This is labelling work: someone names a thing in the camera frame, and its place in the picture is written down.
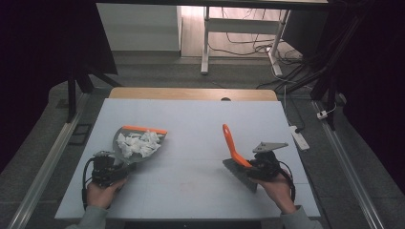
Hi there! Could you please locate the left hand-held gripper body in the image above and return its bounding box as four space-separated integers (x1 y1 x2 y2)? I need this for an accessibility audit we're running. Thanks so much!
91 150 131 188

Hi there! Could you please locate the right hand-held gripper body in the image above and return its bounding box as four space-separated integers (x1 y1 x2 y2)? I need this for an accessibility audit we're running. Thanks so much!
245 140 289 183

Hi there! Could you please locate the grey dustpan with orange edge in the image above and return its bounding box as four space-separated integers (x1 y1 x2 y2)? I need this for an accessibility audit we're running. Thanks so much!
112 124 169 167

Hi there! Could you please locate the pile of white paper scraps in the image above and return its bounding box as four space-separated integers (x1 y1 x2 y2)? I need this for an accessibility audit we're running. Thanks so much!
116 130 164 159

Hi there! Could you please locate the brush with orange handle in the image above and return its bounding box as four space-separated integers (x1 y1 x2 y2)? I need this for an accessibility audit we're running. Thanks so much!
222 123 259 194

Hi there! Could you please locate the person's left hand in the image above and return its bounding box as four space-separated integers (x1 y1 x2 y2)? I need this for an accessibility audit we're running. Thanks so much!
85 177 128 210

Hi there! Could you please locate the person's right hand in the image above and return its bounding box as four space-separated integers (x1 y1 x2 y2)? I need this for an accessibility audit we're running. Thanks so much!
249 168 298 215

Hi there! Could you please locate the white power strip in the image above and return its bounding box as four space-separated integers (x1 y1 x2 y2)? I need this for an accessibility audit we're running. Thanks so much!
288 125 310 151

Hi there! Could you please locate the wooden table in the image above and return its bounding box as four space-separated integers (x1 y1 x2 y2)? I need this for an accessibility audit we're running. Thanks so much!
108 87 279 102

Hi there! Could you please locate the black metal stand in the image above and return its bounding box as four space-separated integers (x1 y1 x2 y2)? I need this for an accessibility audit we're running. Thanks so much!
283 12 367 132
65 47 123 124

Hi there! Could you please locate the white cabinet panel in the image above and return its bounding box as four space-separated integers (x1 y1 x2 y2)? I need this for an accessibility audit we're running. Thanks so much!
96 3 183 52

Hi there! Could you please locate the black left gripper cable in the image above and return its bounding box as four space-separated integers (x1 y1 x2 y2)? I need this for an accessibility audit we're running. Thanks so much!
81 156 98 211

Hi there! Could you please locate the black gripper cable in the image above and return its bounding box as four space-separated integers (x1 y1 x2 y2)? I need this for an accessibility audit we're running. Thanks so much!
81 156 98 211
276 159 297 203

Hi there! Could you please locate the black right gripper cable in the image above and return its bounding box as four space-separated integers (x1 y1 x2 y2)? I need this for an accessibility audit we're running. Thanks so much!
276 159 297 203

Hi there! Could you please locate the aluminium rail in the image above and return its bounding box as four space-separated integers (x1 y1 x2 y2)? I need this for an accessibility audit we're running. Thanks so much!
310 99 386 229
6 92 92 229

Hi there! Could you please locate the tangle of black floor cables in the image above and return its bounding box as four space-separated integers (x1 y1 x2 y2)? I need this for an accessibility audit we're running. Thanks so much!
208 8 319 92

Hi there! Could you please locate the white desk frame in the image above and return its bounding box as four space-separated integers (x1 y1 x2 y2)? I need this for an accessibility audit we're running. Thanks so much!
200 6 291 77

